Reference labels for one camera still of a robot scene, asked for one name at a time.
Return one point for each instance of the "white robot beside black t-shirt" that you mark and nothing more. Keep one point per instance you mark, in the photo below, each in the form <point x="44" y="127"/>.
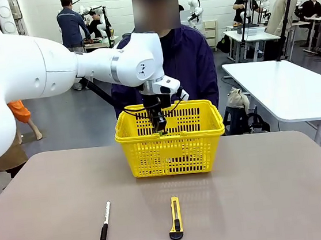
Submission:
<point x="260" y="0"/>

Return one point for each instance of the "white marker with black cap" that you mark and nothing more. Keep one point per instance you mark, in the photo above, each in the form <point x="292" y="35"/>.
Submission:
<point x="105" y="220"/>

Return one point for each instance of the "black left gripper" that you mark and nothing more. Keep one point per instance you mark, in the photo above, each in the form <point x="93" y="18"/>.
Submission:
<point x="153" y="106"/>

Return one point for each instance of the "white wooden desk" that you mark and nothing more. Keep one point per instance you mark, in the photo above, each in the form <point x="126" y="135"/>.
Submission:
<point x="318" y="19"/>

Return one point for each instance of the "tall white standing appliance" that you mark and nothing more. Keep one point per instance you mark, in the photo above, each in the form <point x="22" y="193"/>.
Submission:
<point x="7" y="18"/>

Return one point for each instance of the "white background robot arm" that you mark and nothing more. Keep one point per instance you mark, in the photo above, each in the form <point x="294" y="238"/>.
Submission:
<point x="196" y="11"/>

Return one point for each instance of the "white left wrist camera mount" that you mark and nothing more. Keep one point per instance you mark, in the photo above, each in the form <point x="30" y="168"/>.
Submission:
<point x="183" y="94"/>

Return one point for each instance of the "yellow plastic shopping basket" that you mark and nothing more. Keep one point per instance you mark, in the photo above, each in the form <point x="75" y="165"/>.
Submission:
<point x="171" y="147"/>

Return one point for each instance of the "black tripod stand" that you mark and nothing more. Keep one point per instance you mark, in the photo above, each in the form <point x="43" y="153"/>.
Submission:
<point x="287" y="24"/>

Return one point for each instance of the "person in black t-shirt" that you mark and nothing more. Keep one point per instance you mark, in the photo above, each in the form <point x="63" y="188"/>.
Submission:
<point x="241" y="5"/>

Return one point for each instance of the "yellow black utility knife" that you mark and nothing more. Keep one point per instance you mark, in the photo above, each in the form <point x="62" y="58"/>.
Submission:
<point x="175" y="213"/>

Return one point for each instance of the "man in blue jacket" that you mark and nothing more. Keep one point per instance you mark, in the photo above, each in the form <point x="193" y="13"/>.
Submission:
<point x="71" y="26"/>

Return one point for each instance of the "thin black pole stand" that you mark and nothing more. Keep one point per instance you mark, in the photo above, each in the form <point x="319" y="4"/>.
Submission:
<point x="244" y="29"/>

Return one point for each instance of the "white drawer cabinet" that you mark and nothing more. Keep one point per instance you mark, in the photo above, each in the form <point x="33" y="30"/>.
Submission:
<point x="211" y="33"/>

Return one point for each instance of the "mannequin with orange trousers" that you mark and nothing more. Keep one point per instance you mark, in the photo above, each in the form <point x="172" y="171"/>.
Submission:
<point x="20" y="111"/>

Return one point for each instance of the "seated person in purple jacket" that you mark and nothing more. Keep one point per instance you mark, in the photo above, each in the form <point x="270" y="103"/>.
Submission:
<point x="192" y="64"/>

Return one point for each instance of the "large white table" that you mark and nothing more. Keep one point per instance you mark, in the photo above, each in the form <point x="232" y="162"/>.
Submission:
<point x="284" y="88"/>

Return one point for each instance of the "small white table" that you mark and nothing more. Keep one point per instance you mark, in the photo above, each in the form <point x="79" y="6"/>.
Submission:
<point x="251" y="35"/>

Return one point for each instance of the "grey robot work table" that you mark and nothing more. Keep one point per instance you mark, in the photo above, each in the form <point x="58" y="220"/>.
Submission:
<point x="96" y="43"/>

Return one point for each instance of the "seated person in black clothes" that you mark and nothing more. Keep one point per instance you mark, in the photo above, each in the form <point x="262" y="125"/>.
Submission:
<point x="313" y="11"/>

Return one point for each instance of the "black bag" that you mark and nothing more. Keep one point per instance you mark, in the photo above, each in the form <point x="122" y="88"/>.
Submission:
<point x="224" y="45"/>

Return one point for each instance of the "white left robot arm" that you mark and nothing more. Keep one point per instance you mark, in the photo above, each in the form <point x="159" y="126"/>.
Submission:
<point x="12" y="70"/>

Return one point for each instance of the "beige cloth bag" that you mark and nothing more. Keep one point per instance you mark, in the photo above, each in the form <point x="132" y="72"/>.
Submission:
<point x="237" y="98"/>

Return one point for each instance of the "brown apron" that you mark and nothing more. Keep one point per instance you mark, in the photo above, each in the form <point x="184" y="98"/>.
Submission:
<point x="11" y="157"/>

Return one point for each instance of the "person in beige coat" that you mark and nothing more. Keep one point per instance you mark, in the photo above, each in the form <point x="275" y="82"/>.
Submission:
<point x="279" y="16"/>

